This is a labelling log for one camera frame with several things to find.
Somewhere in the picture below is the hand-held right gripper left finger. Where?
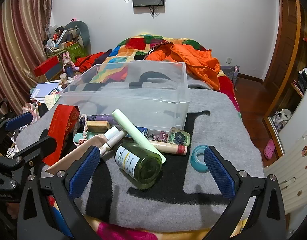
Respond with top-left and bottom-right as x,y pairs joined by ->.
17,146 -> 101,240

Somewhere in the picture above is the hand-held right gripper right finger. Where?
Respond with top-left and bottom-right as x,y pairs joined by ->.
204,145 -> 286,240

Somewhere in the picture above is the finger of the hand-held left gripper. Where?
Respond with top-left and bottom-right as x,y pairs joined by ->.
0,112 -> 33,140
13,129 -> 51,167

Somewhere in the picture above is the beige tube with white cap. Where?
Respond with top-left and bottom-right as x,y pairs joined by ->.
45,126 -> 119,175

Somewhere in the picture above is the teal tape ring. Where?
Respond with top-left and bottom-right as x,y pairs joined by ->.
190,145 -> 210,173

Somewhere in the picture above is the mint green bottle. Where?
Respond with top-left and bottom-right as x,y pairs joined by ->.
73,132 -> 96,145

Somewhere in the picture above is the red paper box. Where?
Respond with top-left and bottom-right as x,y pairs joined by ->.
42,104 -> 81,167

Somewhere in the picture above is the slim white cosmetic tube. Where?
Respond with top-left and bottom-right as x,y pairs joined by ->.
100,131 -> 126,157

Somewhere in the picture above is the braided pink white rope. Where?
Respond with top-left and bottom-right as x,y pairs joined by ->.
73,115 -> 90,147

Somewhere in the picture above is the tan rectangular block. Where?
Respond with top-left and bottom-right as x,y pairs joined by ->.
86,121 -> 111,132

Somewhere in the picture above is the square green printed packet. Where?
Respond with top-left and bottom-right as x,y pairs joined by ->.
168,127 -> 190,146

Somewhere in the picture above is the green glass bottle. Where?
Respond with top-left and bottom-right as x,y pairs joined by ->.
114,141 -> 163,190

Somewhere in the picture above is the beige tube with pink cap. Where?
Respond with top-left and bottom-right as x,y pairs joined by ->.
150,140 -> 188,155

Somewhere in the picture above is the light green tube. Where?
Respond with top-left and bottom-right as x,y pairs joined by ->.
112,109 -> 167,164

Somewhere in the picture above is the clear plastic storage box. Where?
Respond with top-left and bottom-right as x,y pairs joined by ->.
58,61 -> 190,133

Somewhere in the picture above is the pink plastic bag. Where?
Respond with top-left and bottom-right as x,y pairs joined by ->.
22,102 -> 40,124

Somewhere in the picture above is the cream printed card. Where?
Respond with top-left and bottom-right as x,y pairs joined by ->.
45,94 -> 61,111

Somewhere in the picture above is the white notebook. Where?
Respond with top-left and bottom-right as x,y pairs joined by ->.
30,80 -> 62,99

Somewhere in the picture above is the grey blanket with black letters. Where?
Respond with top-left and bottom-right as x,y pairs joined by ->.
15,76 -> 265,233

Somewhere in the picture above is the pink slipper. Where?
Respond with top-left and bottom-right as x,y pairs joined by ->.
264,139 -> 276,160

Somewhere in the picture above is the purple folding umbrella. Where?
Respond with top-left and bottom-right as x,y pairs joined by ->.
78,114 -> 119,128

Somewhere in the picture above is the dark blue box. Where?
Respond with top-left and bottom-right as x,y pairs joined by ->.
46,64 -> 64,82

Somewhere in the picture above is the long red box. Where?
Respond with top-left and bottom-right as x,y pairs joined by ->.
33,55 -> 61,77

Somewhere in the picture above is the pink cartoon packet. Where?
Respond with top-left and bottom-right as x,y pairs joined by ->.
146,129 -> 169,142

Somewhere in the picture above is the pink bunny toy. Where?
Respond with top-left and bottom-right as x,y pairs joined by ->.
61,51 -> 76,77

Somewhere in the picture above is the striped curtain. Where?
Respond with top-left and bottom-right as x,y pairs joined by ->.
0,0 -> 54,115

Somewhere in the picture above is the white handbag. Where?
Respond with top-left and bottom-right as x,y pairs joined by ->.
273,109 -> 293,132

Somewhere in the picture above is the green gift box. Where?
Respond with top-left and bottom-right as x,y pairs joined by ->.
47,42 -> 90,62

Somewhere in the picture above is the red garment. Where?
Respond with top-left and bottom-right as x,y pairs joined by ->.
76,52 -> 107,72

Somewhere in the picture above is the white cabinet panel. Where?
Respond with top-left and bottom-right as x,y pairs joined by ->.
279,75 -> 307,155

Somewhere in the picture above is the grey purple backpack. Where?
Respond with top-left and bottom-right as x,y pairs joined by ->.
220,65 -> 240,89

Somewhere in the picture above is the wooden shelf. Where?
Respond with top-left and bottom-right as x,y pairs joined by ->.
290,25 -> 307,98

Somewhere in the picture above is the orange puffer jacket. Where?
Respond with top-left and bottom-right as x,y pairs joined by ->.
145,42 -> 221,92

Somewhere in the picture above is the colourful patchwork quilt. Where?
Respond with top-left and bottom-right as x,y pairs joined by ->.
90,34 -> 240,110

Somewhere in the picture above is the wooden door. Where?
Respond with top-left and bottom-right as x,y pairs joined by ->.
264,0 -> 306,120

